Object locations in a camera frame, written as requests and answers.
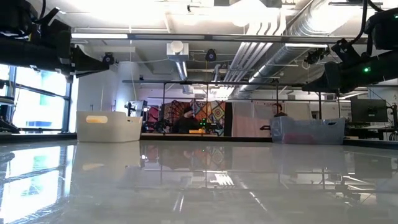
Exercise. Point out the black overhead frame bar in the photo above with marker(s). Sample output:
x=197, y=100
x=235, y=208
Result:
x=186, y=37

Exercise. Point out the black computer monitor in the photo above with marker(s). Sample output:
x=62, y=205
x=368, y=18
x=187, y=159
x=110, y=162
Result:
x=368, y=110

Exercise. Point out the colourful patterned tapestry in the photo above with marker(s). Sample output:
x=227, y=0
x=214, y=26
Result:
x=214, y=113

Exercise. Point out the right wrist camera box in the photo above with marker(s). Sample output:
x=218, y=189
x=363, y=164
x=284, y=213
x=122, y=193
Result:
x=345, y=51

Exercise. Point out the black ceiling camera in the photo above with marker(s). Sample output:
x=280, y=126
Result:
x=211, y=55
x=109, y=59

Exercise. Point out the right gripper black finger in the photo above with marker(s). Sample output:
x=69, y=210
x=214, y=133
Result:
x=318, y=81
x=317, y=88

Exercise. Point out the white plastic basket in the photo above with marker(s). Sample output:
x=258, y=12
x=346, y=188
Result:
x=118, y=130

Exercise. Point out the silver ventilation ducts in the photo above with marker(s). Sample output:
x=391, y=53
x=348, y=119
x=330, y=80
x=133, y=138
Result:
x=258, y=59

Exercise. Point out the grey plastic basket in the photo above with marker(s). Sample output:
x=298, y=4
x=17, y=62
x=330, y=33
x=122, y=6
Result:
x=311, y=132

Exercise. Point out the black diagonal frame strut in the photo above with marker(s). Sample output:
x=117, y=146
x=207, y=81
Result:
x=6, y=126

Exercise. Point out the black table frame rail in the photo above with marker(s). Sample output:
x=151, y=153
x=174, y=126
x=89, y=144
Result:
x=46, y=137

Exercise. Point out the white ceiling fixture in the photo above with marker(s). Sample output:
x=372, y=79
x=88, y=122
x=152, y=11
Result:
x=177, y=51

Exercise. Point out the pink curtain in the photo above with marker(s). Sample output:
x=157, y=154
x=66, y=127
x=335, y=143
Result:
x=252, y=119

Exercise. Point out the black window frame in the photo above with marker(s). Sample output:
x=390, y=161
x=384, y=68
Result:
x=66, y=109

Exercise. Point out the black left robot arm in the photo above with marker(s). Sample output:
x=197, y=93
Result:
x=18, y=53

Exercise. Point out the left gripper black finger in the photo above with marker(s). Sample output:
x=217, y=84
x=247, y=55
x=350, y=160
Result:
x=84, y=57
x=85, y=70

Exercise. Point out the black pipe rack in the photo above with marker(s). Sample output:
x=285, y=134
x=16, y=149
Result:
x=217, y=82

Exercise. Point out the person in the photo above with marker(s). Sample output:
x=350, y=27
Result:
x=280, y=110
x=188, y=121

